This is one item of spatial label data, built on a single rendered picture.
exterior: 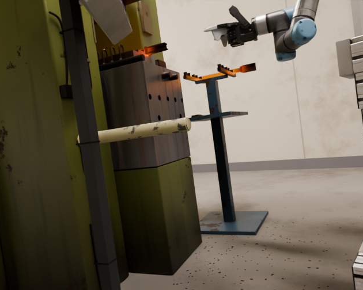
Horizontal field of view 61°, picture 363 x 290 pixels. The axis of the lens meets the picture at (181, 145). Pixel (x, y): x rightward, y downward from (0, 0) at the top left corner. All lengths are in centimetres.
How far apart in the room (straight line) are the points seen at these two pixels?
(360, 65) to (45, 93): 100
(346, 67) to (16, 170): 119
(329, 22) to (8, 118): 323
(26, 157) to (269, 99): 309
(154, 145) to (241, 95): 287
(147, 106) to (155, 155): 21
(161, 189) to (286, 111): 273
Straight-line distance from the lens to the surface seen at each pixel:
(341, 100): 368
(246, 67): 199
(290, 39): 119
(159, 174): 130
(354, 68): 90
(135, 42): 182
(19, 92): 133
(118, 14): 95
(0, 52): 142
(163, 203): 132
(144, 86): 131
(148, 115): 129
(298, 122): 379
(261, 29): 132
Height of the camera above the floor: 59
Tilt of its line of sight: 2 degrees down
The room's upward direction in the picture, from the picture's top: 8 degrees counter-clockwise
